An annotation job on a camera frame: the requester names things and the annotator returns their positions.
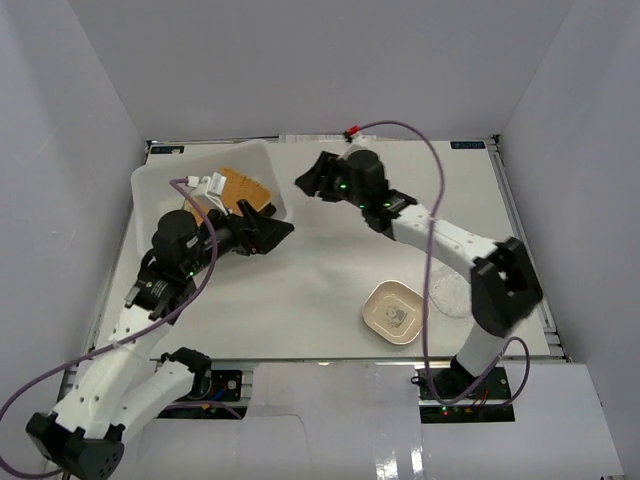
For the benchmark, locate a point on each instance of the left base electronics board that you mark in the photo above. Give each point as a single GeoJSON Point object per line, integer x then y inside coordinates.
{"type": "Point", "coordinates": [227, 398]}

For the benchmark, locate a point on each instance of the woven bamboo fan-shaped tray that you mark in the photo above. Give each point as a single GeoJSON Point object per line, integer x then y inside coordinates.
{"type": "Point", "coordinates": [239, 186]}

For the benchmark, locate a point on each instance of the right base electronics board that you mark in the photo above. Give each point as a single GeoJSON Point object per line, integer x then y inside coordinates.
{"type": "Point", "coordinates": [481, 406]}

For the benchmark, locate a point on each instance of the cream square panda plate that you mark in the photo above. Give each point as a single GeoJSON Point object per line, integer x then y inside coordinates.
{"type": "Point", "coordinates": [394, 312]}

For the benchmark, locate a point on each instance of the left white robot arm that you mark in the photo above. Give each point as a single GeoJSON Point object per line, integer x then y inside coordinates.
{"type": "Point", "coordinates": [85, 432]}

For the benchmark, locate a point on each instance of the base electronics board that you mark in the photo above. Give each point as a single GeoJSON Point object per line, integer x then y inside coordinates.
{"type": "Point", "coordinates": [481, 406]}
{"type": "Point", "coordinates": [227, 398]}

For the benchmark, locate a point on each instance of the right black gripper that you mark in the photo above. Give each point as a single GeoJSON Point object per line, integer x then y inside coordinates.
{"type": "Point", "coordinates": [327, 166]}

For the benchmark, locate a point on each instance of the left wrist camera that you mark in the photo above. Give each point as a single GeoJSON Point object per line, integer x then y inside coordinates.
{"type": "Point", "coordinates": [206, 191]}

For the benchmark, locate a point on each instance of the clear glass plate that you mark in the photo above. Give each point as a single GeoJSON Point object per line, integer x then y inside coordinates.
{"type": "Point", "coordinates": [450, 293]}

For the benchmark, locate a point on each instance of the white plastic bin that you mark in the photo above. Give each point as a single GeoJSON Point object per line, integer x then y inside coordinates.
{"type": "Point", "coordinates": [153, 196]}

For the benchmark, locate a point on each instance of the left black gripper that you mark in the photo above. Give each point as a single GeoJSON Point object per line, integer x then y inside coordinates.
{"type": "Point", "coordinates": [247, 228]}

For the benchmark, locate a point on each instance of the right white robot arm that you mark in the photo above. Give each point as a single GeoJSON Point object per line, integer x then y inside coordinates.
{"type": "Point", "coordinates": [504, 286]}

